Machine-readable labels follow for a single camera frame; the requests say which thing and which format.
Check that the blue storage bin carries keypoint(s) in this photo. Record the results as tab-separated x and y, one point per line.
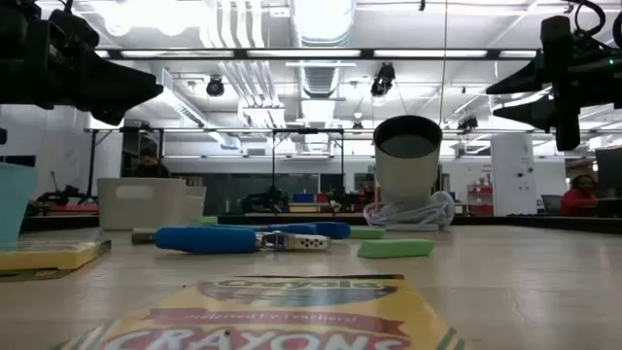
303	198

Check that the yellow Crayola crayon box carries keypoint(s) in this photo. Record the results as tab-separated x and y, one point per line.
48	255
272	316

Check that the black workstation frame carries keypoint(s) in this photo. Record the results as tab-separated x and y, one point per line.
273	165
91	165

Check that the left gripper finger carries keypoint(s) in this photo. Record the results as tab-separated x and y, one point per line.
109	115
116	85

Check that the idle black robot arm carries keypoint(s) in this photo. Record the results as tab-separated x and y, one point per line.
63	196
269	199
346	200

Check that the white plastic bin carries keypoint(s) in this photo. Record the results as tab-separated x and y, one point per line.
146	209

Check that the white pillar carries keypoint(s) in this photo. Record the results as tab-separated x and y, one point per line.
513	175

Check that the black ceiling light rail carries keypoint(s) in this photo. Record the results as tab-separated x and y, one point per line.
112	54

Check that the red shelf unit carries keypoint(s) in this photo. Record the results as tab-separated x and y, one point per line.
481	209

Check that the teal plastic bin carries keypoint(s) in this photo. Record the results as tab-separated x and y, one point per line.
14	204

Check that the black ceiling camera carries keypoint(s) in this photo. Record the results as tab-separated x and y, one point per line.
467	124
383	80
215	87

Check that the green eraser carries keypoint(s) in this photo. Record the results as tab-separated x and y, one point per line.
368	233
204	220
396	248

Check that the black monitor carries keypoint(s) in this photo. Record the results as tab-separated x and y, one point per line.
610	180

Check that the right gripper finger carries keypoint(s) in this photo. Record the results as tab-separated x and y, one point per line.
532	78
534	114

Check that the person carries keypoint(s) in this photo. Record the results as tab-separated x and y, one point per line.
150	167
578	201

